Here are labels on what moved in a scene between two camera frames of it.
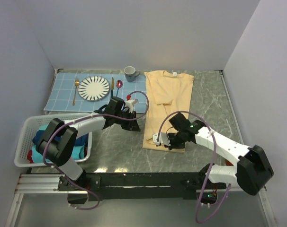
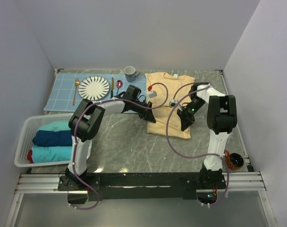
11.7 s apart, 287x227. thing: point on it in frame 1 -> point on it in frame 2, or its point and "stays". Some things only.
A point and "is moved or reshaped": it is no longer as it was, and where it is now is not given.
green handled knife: x=112 y=84 stays
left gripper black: x=131 y=125 -> x=147 y=114
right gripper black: x=172 y=145 -> x=186 y=119
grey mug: x=130 y=73 stays
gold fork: x=76 y=83 stays
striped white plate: x=94 y=88 stays
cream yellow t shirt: x=168 y=94 is moved or reshaped
